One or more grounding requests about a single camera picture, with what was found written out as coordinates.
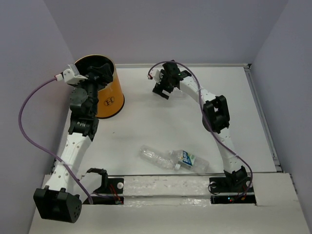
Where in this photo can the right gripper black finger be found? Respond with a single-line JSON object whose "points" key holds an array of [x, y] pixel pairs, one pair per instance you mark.
{"points": [[166, 93], [157, 89]]}

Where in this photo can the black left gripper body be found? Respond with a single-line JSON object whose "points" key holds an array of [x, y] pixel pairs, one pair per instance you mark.
{"points": [[98, 83]]}

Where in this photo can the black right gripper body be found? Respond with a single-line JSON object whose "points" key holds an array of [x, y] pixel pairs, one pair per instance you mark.
{"points": [[165, 79]]}

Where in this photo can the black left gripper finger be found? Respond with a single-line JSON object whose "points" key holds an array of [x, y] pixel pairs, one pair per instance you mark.
{"points": [[105, 73], [92, 69]]}

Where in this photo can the clear bottle white cap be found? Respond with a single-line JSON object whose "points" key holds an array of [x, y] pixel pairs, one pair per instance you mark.
{"points": [[160, 159]]}

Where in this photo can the blue-labelled plastic bottle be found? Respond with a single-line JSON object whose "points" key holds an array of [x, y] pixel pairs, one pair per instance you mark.
{"points": [[183, 160]]}

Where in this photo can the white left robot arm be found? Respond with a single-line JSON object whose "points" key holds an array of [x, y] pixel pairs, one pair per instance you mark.
{"points": [[62, 196]]}

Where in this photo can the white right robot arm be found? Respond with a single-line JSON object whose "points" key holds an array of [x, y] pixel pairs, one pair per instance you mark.
{"points": [[215, 119]]}

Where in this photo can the orange cylindrical bin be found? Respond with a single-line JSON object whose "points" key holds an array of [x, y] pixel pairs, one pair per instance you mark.
{"points": [[111, 98]]}

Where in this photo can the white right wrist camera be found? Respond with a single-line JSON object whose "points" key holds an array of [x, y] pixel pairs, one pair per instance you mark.
{"points": [[155, 75]]}

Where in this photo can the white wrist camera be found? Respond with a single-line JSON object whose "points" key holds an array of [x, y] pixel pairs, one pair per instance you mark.
{"points": [[70, 75], [155, 75]]}

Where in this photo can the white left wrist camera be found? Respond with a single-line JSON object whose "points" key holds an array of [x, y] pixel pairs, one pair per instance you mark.
{"points": [[70, 75]]}

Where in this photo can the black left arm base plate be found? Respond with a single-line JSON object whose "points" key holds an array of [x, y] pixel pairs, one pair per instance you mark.
{"points": [[111, 193]]}

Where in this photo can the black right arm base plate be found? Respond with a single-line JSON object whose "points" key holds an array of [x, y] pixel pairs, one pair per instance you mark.
{"points": [[223, 193]]}

